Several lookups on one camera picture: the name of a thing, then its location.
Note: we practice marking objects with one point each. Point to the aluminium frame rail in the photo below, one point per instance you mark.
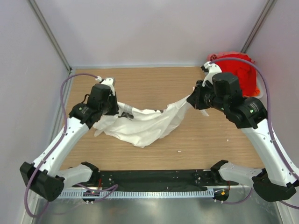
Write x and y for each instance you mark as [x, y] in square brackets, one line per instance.
[44, 184]

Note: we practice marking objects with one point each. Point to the grey perforated plastic basket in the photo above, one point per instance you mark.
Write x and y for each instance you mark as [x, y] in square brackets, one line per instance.
[259, 91]

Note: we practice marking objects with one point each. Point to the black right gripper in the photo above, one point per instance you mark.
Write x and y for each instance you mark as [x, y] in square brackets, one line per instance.
[195, 98]

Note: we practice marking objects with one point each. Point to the orange garment in basket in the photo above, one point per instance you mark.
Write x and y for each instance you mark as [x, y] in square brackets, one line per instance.
[251, 91]

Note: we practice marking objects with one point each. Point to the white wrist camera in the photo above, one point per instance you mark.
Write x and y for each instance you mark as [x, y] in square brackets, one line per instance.
[210, 69]
[109, 81]

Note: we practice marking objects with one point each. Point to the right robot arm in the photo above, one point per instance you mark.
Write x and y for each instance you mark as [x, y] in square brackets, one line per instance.
[276, 181]

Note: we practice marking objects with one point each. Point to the red t-shirt in basket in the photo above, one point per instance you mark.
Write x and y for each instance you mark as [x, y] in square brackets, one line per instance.
[243, 77]

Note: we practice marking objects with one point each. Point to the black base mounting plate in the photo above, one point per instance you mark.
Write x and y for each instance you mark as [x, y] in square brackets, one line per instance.
[158, 180]

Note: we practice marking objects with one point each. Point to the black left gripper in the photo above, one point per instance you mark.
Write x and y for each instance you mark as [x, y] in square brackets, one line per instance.
[114, 110]

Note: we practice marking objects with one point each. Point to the slotted cable duct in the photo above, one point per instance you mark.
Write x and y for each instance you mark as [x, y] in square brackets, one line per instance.
[83, 194]

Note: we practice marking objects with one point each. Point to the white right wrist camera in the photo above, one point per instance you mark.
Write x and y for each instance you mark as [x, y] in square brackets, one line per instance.
[210, 69]

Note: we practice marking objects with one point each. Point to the white t-shirt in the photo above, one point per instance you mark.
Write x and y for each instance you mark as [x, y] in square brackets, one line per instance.
[142, 127]

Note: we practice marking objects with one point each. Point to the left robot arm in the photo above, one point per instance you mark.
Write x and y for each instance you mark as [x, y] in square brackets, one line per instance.
[80, 121]

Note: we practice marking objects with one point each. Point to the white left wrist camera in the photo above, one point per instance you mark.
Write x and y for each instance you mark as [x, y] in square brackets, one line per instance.
[109, 81]

